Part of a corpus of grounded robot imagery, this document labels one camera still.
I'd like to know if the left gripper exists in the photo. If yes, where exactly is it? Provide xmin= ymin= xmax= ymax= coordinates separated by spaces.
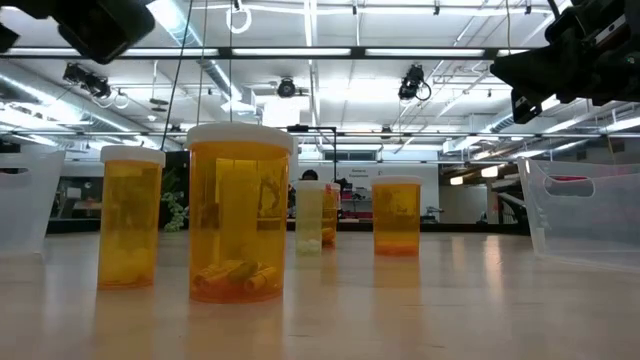
xmin=9 ymin=0 xmax=156 ymax=65

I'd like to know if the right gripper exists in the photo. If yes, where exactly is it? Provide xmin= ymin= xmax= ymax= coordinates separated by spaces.
xmin=490 ymin=0 xmax=640 ymax=125

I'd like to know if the slim amber pill bottle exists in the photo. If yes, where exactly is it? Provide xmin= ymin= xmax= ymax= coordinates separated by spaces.
xmin=97 ymin=144 xmax=167 ymax=290

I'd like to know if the amber bottle with orange pills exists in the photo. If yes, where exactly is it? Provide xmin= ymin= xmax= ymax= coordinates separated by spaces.
xmin=370 ymin=174 xmax=424 ymax=257

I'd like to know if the wide amber bottle with capsules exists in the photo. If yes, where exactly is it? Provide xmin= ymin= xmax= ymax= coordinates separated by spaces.
xmin=184 ymin=122 xmax=297 ymax=305

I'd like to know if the amber bottle with red marks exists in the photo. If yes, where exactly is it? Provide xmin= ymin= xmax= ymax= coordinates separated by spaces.
xmin=322 ymin=182 xmax=342 ymax=249

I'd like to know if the slim clear pill bottle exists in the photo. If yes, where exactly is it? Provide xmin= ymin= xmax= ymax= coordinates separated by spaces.
xmin=294 ymin=179 xmax=326 ymax=258

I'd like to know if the frosted clear plastic bin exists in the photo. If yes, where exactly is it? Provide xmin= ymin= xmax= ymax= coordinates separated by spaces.
xmin=0 ymin=149 xmax=67 ymax=256

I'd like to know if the black monitor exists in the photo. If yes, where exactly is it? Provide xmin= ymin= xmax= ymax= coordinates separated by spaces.
xmin=163 ymin=149 xmax=191 ymax=201

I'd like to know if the green potted plant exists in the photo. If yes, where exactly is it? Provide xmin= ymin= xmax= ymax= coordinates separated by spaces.
xmin=160 ymin=169 xmax=190 ymax=234

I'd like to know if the red shelf unit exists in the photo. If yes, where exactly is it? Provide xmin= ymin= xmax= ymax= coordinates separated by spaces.
xmin=339 ymin=188 xmax=374 ymax=221

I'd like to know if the black ceiling camera mount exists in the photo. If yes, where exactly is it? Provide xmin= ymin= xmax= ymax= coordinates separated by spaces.
xmin=62 ymin=62 xmax=112 ymax=100

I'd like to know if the black hanging cable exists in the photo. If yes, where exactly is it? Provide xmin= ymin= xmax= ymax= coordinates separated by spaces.
xmin=159 ymin=0 xmax=195 ymax=151

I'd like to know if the black aluminium rig frame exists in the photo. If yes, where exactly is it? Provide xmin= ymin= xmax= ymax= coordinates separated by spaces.
xmin=0 ymin=45 xmax=532 ymax=235

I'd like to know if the white cable ring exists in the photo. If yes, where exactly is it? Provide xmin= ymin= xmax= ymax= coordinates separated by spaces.
xmin=225 ymin=0 xmax=253 ymax=35

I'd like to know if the black camera with cable loop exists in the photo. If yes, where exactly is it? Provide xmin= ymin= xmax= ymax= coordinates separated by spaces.
xmin=397 ymin=63 xmax=432 ymax=102

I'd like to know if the thin dark hanging cable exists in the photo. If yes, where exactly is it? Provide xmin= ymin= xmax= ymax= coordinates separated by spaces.
xmin=228 ymin=0 xmax=234 ymax=124

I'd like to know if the clear plastic bin with handle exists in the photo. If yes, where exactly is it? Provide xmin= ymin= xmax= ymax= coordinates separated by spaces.
xmin=517 ymin=156 xmax=640 ymax=274

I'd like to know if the round black overhead camera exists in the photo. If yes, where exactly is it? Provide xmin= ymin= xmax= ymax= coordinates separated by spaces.
xmin=276 ymin=77 xmax=297 ymax=99

